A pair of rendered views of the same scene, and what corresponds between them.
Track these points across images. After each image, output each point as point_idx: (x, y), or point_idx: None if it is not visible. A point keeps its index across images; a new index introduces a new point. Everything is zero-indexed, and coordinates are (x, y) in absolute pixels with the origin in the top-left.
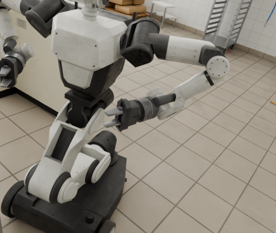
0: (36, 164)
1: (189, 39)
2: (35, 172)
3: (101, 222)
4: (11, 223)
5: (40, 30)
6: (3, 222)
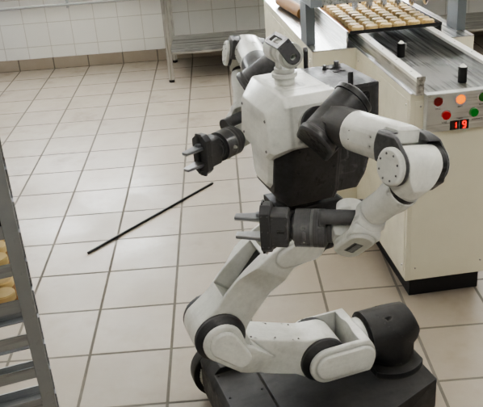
0: None
1: (374, 118)
2: (196, 300)
3: None
4: (202, 401)
5: None
6: (194, 396)
